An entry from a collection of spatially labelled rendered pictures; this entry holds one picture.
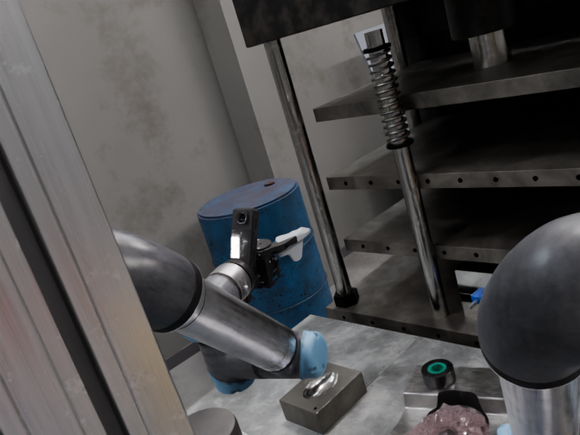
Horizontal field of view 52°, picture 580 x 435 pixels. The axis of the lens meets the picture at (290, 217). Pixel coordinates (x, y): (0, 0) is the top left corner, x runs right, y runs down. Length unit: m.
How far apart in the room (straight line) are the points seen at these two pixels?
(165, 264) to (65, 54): 3.12
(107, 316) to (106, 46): 3.60
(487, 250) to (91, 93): 2.58
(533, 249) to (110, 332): 0.33
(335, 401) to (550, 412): 1.12
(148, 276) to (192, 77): 3.45
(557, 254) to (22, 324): 0.36
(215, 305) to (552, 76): 1.17
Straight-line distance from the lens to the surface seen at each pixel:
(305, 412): 1.70
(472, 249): 1.95
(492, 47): 2.01
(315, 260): 3.61
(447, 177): 1.88
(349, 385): 1.75
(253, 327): 0.84
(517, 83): 1.73
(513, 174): 1.78
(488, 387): 1.55
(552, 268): 0.48
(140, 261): 0.68
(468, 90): 1.79
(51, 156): 0.27
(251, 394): 1.98
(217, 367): 1.04
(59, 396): 0.29
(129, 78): 3.88
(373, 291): 2.40
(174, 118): 3.98
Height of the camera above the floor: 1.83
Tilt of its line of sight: 17 degrees down
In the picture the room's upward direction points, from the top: 17 degrees counter-clockwise
